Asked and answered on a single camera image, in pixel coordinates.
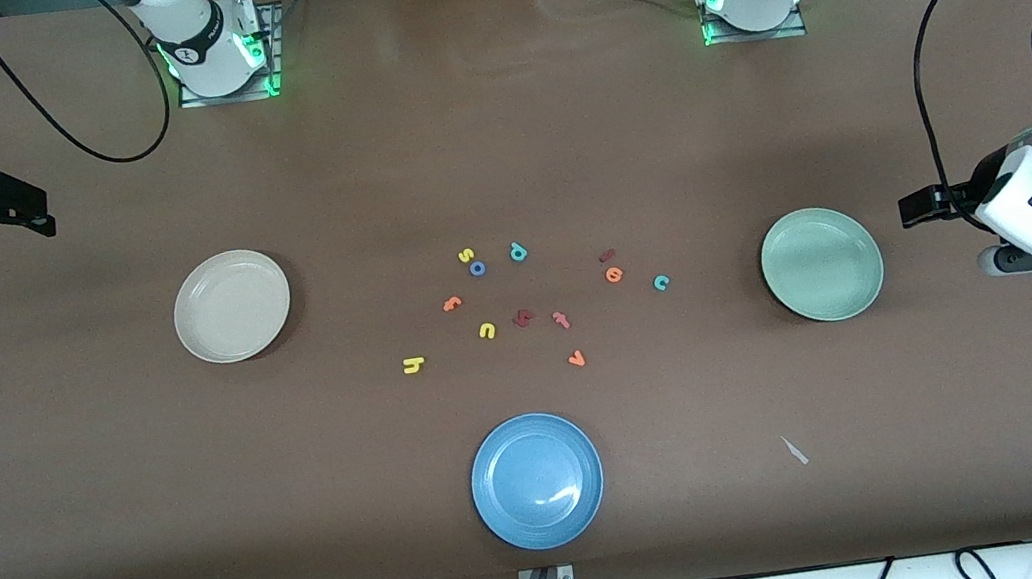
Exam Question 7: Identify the green round plate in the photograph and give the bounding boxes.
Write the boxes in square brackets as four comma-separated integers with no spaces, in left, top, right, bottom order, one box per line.
[754,199,891,331]

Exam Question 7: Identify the beige round plate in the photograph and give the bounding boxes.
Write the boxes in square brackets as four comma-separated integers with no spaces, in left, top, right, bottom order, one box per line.
[165,242,300,371]

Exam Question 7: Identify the table cover sheet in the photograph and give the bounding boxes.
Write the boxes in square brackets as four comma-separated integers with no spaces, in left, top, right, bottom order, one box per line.
[0,0,1032,579]

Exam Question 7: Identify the blue round plate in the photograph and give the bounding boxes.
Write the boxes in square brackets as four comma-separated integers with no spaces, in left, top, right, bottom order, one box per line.
[462,405,614,559]

